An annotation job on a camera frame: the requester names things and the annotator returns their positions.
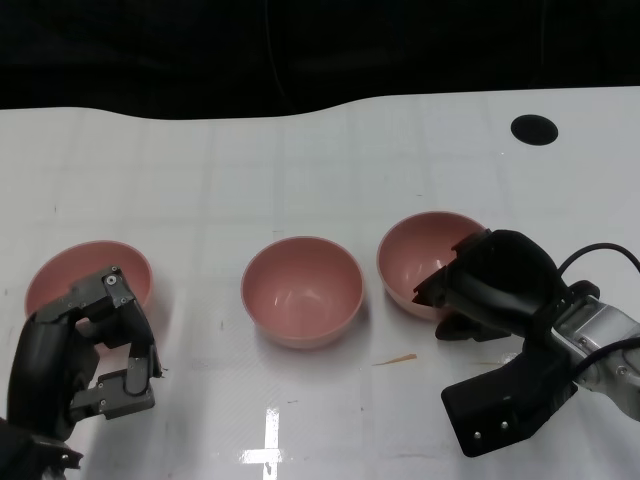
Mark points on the black backdrop cloth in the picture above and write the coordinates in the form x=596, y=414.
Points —
x=150, y=50

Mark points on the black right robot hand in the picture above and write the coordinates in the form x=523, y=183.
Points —
x=500, y=280

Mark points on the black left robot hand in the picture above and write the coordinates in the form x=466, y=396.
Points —
x=45, y=360

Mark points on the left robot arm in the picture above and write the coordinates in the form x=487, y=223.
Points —
x=25, y=455

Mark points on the orange sliver scrap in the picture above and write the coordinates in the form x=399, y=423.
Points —
x=400, y=359

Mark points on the black round table grommet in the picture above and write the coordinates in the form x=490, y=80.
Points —
x=534, y=130

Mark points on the pink plastic bowl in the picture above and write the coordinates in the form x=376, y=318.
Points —
x=415, y=255
x=125, y=265
x=300, y=295

